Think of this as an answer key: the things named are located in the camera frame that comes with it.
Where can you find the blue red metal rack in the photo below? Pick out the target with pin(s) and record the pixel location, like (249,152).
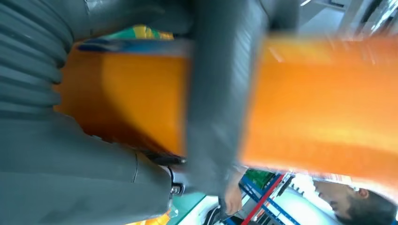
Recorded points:
(264,198)

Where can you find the person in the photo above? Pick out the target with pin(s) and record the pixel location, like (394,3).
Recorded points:
(357,211)

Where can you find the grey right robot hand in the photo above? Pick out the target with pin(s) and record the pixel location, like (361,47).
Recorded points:
(77,186)

